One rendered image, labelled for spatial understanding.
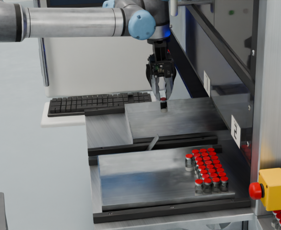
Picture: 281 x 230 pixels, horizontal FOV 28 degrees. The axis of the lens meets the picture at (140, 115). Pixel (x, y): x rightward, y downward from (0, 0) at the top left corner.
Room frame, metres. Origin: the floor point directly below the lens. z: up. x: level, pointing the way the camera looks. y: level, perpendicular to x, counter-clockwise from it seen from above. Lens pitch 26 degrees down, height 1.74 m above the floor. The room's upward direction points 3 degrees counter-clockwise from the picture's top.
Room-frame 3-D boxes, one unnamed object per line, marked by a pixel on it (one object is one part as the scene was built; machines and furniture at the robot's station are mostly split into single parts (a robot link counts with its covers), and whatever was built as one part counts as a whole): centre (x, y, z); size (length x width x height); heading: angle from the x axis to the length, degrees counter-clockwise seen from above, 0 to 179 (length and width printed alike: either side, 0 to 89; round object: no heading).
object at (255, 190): (1.11, -0.26, 0.99); 0.04 x 0.04 x 0.04; 6
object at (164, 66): (1.64, -0.07, 1.14); 0.09 x 0.08 x 0.12; 2
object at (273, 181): (1.11, -0.31, 1.00); 0.08 x 0.07 x 0.07; 96
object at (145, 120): (1.69, -0.13, 0.90); 0.34 x 0.26 x 0.04; 96
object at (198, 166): (1.35, -0.16, 0.90); 0.18 x 0.02 x 0.05; 5
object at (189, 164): (1.40, -0.13, 0.90); 0.02 x 0.02 x 0.05
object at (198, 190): (1.27, -0.15, 0.90); 0.02 x 0.02 x 0.05
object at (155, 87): (1.64, -0.05, 1.03); 0.06 x 0.03 x 0.09; 2
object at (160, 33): (1.65, -0.07, 1.22); 0.08 x 0.08 x 0.05
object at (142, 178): (1.34, -0.05, 0.90); 0.34 x 0.26 x 0.04; 95
